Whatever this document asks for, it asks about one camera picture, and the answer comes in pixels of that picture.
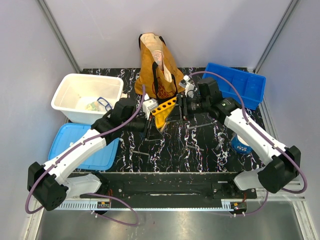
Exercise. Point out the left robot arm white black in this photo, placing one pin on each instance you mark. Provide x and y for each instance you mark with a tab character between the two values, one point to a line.
50	184

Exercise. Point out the blue compartment bin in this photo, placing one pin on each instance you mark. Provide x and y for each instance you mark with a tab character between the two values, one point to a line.
250	86

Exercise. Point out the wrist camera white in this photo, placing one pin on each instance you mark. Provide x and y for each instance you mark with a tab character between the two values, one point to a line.
148	106
189	87

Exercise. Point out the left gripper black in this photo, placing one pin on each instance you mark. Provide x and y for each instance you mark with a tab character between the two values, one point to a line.
149	128

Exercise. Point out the blue safety glasses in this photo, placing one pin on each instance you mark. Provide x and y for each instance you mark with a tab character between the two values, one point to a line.
104	104

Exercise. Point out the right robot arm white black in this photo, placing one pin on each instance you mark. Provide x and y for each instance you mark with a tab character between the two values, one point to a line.
281	163

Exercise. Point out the clear test tube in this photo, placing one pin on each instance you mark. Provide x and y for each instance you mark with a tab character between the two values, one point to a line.
195	147

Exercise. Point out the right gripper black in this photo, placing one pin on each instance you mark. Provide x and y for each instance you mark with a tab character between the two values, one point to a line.
180	111

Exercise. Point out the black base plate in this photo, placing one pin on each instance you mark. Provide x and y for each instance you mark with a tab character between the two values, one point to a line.
214	185

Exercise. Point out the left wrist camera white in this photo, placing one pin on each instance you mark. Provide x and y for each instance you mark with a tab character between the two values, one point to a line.
148	106

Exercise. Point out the brown paper bag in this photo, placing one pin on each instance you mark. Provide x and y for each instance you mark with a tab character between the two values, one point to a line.
159	73

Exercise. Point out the white plastic tub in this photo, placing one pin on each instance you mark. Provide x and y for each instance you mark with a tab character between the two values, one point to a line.
77	90

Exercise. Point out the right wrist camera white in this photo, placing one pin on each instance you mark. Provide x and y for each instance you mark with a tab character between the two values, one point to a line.
189	87

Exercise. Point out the packaged gloves clear bag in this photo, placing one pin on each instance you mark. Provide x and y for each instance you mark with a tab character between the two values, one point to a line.
94	106

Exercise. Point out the light blue tub lid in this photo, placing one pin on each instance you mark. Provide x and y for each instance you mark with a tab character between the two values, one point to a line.
69	133

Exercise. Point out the clear pipette tube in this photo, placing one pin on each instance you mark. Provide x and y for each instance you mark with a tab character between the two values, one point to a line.
199	126

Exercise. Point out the yellow test tube rack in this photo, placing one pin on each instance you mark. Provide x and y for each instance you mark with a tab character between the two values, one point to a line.
162	111

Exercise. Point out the bent glass tube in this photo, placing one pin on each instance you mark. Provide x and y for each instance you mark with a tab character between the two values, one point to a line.
142	153

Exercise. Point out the aluminium rail frame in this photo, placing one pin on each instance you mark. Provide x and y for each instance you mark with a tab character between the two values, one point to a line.
255	216

